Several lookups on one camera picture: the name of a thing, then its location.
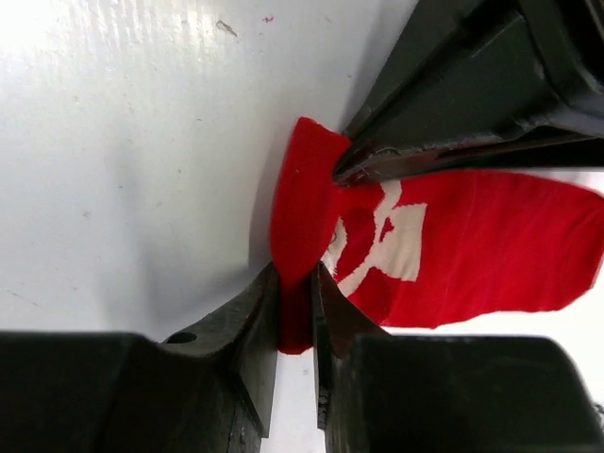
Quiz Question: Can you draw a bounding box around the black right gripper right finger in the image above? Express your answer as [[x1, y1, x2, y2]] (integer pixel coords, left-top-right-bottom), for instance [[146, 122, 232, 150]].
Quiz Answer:
[[310, 265, 603, 452]]

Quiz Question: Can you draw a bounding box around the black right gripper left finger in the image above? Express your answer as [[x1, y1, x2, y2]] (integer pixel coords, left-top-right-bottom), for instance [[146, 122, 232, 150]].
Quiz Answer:
[[1, 266, 278, 452]]

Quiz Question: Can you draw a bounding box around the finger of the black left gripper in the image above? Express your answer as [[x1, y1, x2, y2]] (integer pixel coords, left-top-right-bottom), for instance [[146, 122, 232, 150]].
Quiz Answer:
[[333, 1, 603, 185]]

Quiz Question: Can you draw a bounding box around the red patterned sock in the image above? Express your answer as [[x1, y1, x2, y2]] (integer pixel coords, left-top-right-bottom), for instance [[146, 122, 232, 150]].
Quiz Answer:
[[270, 117, 603, 354]]

